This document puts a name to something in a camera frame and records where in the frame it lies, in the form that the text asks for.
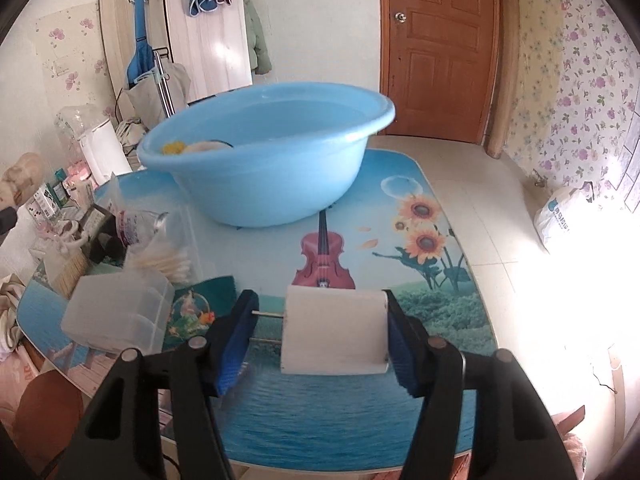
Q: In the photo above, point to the glass jar with silver lid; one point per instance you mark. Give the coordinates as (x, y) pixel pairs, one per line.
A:
(132, 227)

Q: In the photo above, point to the wooden brush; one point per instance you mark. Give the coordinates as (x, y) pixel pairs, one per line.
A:
(70, 275)

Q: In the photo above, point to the bag of cotton swabs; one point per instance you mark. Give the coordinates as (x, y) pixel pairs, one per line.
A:
(165, 265)

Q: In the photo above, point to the white round item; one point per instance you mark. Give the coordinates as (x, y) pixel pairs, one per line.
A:
(205, 146)

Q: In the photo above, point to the crumpled clear plastic bag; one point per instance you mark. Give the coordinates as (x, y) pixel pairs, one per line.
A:
(80, 117)

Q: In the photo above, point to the small black device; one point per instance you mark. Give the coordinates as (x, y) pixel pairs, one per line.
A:
(107, 247)

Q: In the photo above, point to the yellow fluffy item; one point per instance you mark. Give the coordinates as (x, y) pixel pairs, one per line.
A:
(173, 148)

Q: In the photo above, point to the person's left hand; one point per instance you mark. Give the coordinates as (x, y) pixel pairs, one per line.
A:
(22, 175)

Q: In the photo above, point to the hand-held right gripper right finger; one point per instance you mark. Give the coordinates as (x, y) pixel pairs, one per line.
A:
(402, 350)

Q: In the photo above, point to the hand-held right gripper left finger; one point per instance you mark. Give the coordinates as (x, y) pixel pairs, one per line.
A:
(237, 345)

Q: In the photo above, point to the brown wooden door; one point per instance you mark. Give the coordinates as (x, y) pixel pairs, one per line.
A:
(440, 60)

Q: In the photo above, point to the white electric kettle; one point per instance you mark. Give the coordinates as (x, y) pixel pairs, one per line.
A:
(105, 155)

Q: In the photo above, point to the green printed packet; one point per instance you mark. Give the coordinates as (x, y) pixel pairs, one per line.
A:
(200, 300)

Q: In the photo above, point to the floral folded mattress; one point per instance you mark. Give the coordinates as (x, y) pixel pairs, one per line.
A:
(540, 60)

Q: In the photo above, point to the chrome rack pole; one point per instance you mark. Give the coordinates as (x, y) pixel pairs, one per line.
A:
(164, 85)

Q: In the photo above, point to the scenery printed desktop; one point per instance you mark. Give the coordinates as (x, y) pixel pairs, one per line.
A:
(325, 420)

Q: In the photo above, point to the translucent plastic drawer box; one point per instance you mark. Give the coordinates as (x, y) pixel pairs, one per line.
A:
(110, 310)

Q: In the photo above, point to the white plastic bag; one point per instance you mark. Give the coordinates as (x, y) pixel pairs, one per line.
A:
(560, 220)

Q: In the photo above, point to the blue hanging bag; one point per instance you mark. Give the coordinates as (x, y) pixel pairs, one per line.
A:
(140, 60)

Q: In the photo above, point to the white rectangular box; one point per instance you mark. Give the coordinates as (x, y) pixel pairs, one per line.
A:
(332, 330)

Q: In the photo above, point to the brown chair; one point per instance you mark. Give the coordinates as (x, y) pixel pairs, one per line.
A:
(50, 410)

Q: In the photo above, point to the blue plastic basin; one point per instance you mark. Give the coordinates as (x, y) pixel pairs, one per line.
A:
(270, 180)

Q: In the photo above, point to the beige cloth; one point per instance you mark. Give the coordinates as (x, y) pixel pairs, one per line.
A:
(11, 320)

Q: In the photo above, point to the beige tote bag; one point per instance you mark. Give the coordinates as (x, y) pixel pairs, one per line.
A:
(150, 100)

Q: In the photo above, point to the green jacket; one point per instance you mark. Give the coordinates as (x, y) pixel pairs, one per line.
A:
(260, 45)

